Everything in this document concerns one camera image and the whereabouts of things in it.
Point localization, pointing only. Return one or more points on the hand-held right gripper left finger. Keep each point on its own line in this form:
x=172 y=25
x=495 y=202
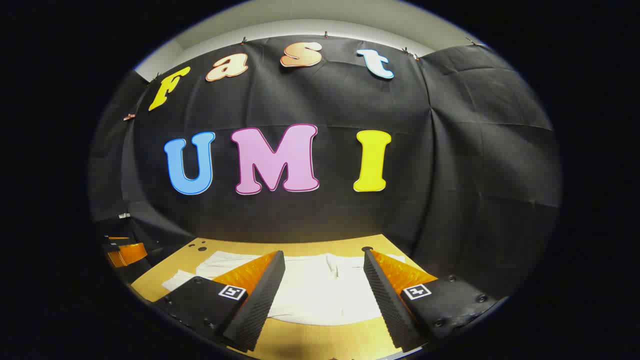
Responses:
x=260 y=300

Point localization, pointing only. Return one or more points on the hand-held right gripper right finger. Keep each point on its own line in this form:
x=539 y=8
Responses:
x=387 y=300

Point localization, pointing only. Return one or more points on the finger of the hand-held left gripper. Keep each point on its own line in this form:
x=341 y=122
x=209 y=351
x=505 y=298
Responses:
x=127 y=254

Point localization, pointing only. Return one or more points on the white jeans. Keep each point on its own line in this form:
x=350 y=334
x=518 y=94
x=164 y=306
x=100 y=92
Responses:
x=320 y=295

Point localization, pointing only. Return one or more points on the black backdrop cloth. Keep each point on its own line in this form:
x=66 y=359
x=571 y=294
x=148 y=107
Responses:
x=325 y=100

